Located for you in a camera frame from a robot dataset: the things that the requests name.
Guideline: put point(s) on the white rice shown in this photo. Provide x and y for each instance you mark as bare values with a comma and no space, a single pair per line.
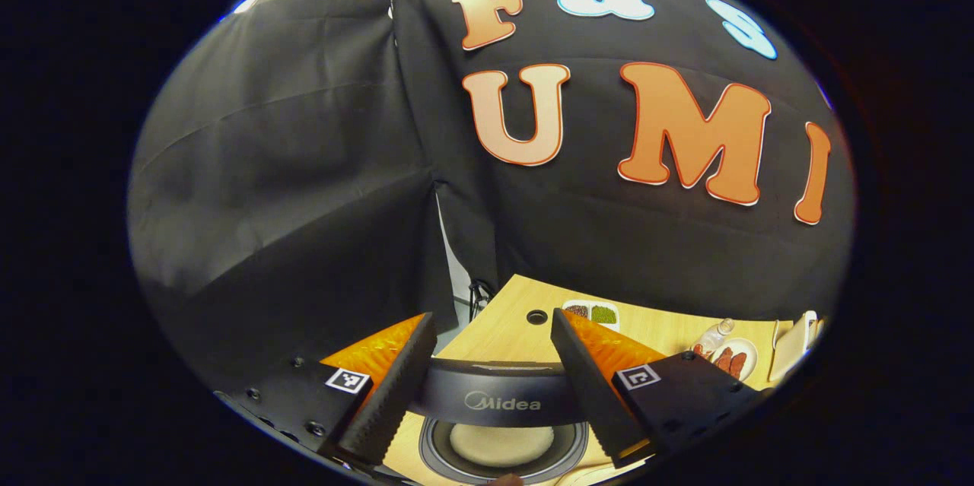
502,444

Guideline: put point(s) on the dark grey rice cooker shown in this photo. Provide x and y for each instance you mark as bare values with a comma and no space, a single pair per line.
498,395

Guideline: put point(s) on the rectangular ceiling light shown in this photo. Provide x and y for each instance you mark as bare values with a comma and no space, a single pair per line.
247,1

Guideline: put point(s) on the white toaster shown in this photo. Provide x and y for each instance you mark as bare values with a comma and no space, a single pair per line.
791,349

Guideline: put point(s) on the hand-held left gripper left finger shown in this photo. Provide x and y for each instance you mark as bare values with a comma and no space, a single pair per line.
392,402

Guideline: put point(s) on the red meat piece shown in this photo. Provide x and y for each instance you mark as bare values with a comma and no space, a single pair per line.
740,364
723,357

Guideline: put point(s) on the small white divided dish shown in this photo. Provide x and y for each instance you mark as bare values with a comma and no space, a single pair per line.
590,314

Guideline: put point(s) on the white round plate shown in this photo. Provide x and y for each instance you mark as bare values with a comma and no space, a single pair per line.
749,353

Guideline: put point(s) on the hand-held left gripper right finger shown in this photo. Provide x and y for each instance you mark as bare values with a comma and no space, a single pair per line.
586,395

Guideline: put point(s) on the black table grommet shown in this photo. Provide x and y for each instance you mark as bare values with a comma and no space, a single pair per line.
537,316

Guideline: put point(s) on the small clear drink bottle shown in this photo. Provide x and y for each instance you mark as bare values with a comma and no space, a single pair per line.
711,338

